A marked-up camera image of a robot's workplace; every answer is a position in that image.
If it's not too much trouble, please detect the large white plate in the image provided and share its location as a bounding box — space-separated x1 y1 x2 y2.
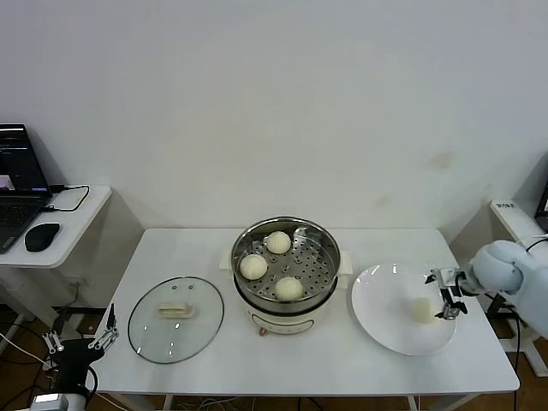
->
350 262 457 356

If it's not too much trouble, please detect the black open laptop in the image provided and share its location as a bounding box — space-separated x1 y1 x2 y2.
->
0 123 53 256

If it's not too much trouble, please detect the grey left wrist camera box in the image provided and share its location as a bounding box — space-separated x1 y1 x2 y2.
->
30 394 65 408

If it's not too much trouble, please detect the stainless steel steamer basket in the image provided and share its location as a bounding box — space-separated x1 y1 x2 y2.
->
218 217 353 316

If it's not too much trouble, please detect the cream electric cooker base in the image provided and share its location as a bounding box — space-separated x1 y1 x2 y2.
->
233 273 348 338

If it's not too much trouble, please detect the white floor cable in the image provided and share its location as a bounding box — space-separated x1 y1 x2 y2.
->
0 330 57 372

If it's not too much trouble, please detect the round glass pot lid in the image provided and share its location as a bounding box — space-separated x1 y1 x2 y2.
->
127 276 225 365

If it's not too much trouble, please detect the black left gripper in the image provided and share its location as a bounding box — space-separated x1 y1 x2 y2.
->
41 302 121 396

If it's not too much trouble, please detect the black computer mouse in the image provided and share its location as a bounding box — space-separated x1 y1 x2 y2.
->
22 222 60 253

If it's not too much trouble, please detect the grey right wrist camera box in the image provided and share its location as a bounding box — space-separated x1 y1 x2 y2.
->
430 267 457 286

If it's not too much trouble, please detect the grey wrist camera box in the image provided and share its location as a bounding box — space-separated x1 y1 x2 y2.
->
430 267 457 286
30 394 65 408

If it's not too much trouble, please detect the black power adapter cable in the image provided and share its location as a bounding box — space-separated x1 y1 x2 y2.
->
486 293 526 378

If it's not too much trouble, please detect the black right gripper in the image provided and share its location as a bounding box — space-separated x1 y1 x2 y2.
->
424 271 472 321

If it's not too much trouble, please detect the white side table with laptop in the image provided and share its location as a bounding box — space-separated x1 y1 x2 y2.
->
0 184 145 331

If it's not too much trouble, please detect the black laptop charger cable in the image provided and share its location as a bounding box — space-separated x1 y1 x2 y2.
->
42 183 90 214

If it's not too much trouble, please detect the white steamed baozi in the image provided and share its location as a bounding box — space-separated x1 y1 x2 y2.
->
265 229 293 255
274 276 305 301
408 297 434 325
238 253 269 282

